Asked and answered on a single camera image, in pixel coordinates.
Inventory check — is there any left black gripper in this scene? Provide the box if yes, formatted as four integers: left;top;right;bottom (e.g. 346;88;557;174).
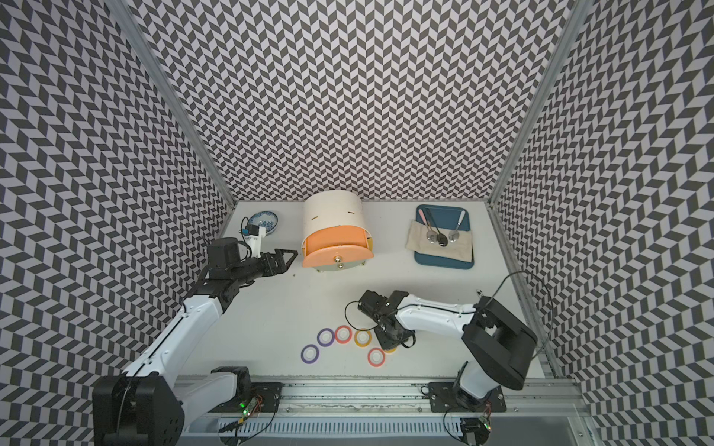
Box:
231;248;298;286

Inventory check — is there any red tape roll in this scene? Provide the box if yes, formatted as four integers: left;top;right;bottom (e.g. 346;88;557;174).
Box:
335;325;353;345
367;348;386;368

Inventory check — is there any white round drawer cabinet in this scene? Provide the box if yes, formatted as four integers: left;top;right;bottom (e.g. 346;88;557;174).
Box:
301;191;373;271

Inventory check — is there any orange top drawer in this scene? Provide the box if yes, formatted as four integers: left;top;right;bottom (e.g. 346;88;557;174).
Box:
302;226;374;269

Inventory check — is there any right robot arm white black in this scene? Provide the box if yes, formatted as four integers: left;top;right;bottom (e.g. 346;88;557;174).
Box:
357;291;537;413

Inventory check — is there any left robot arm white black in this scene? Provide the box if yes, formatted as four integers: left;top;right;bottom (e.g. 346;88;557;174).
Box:
92;237;299;445

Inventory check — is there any purple tape roll right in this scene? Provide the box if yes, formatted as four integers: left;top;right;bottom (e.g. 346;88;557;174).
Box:
317;328;336;348

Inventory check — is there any purple tape roll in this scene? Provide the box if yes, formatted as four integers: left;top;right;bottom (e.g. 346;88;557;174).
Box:
317;328;336;348
300;344;320;364

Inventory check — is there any purple tape roll left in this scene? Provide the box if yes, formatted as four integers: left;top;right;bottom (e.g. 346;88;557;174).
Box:
300;344;320;364

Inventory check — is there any blue white ceramic bowl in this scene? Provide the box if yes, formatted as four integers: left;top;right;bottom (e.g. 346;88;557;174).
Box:
248;211;279;235

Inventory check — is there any beige cloth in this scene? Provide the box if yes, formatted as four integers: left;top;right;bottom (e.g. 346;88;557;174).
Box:
406;221;473;262

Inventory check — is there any black spoon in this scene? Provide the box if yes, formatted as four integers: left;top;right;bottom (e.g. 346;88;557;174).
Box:
423;208;448;247

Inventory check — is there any teal tray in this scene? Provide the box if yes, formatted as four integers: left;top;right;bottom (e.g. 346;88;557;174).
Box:
413;204;474;271

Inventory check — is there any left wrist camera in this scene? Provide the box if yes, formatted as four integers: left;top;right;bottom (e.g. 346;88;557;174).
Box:
242;224;267;258

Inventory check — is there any pink handled spoon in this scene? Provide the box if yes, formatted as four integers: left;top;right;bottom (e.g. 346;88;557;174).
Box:
418;208;437;245

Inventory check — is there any grey handled spoon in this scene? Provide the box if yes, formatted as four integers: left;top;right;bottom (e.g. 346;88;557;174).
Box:
448;210;466;243

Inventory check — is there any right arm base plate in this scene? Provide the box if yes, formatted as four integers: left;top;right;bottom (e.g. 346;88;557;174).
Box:
426;381;507;414

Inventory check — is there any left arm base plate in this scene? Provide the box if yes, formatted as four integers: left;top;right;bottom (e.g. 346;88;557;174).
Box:
211;382;284;414

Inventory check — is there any aluminium front rail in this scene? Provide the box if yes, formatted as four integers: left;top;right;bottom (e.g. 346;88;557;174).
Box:
119;375;592;419

